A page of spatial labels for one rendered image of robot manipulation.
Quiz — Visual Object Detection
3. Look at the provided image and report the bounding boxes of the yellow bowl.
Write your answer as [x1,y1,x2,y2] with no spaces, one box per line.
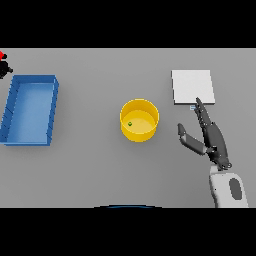
[119,98,160,143]

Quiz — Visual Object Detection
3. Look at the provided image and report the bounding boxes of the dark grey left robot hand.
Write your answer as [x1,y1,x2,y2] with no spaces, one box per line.
[0,59,14,80]

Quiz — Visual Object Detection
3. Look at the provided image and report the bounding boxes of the pale square measuring scale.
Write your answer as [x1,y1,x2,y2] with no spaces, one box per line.
[171,69,216,111]

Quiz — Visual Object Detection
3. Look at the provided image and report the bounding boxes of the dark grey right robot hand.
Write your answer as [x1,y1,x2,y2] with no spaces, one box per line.
[176,97,233,172]

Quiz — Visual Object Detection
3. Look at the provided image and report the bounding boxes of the blue tray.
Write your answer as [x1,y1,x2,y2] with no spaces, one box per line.
[0,74,60,147]

